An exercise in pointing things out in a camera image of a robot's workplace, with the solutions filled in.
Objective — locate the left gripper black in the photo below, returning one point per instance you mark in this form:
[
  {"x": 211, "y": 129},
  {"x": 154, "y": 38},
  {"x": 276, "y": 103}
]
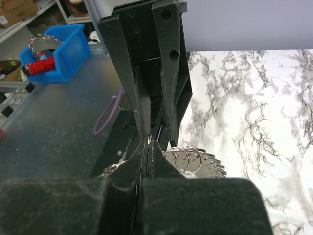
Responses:
[{"x": 145, "y": 41}]

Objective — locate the blue bin on floor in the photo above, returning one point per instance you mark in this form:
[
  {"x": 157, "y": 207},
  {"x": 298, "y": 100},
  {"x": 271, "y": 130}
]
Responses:
[{"x": 69, "y": 56}]

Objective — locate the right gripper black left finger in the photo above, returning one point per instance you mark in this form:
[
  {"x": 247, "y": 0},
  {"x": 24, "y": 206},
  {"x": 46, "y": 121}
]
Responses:
[{"x": 82, "y": 206}]

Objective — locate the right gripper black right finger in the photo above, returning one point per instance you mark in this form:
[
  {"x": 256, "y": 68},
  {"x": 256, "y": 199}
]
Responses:
[{"x": 171, "y": 204}]

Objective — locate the red glitter toy microphone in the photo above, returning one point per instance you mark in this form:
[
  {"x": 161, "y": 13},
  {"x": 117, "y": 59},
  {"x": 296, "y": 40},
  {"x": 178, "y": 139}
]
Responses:
[{"x": 43, "y": 65}]

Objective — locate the silver disc keyring holder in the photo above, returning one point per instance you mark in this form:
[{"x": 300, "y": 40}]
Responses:
[{"x": 188, "y": 162}]

